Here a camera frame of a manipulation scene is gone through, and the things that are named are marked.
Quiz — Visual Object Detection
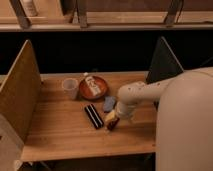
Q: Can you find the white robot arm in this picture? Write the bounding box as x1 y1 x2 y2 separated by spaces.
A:
105 67 213 171

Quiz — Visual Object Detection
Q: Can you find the white ceramic cup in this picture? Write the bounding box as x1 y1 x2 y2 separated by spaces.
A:
62 78 79 100

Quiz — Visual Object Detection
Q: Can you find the blue sponge block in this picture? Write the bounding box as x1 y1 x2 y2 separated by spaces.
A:
103 96 116 113

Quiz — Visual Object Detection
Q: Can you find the black striped rectangular box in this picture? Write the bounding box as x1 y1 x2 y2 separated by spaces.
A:
84 104 104 129

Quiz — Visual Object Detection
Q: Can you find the brown round plate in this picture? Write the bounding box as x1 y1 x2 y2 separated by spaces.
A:
79 76 108 100

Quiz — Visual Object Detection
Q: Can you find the white tube on plate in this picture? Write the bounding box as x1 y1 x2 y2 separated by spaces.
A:
84 73 101 96

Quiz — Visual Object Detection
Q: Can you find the dark right side panel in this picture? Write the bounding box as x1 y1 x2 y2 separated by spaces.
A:
146 36 184 84

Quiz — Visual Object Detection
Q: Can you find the left wooden side panel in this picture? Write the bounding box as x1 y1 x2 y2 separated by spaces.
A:
0 40 41 141

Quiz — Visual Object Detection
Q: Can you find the white bottle on shelf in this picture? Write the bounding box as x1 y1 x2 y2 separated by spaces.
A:
23 0 38 17

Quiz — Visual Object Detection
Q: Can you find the wooden shelf rail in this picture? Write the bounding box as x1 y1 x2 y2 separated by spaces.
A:
0 11 213 33

